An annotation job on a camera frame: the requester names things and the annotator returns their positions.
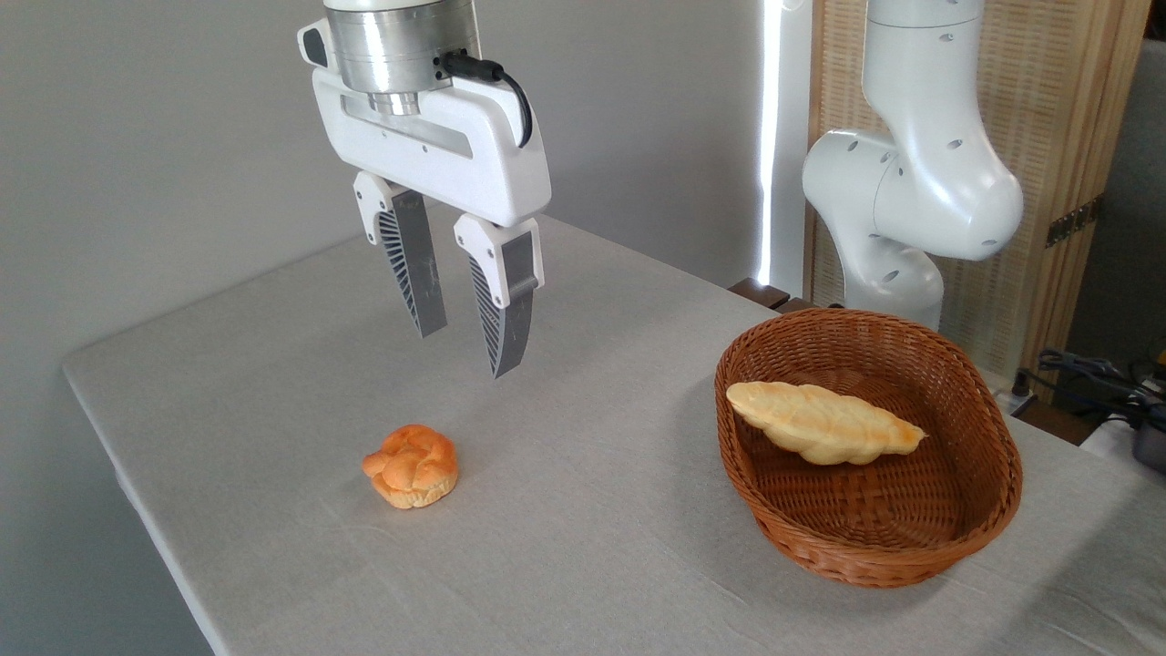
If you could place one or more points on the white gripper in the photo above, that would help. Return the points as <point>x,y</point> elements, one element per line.
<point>474,159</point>

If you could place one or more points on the long braided bread loaf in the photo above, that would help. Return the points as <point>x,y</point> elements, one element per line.
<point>820,424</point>

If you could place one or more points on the round orange knotted bun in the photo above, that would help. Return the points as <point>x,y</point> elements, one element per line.
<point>412,466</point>

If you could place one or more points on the grey tablecloth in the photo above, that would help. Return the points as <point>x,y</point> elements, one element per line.
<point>565,510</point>

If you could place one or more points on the dark wooden furniture piece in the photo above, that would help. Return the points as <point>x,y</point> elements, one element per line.
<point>763,293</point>

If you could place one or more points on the brown wicker basket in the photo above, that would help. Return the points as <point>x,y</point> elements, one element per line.
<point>988,492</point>

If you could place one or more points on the metal screen hinge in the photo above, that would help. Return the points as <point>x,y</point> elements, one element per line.
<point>1071,223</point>

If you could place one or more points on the wooden woven folding screen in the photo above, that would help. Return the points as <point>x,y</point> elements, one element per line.
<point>1057,109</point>

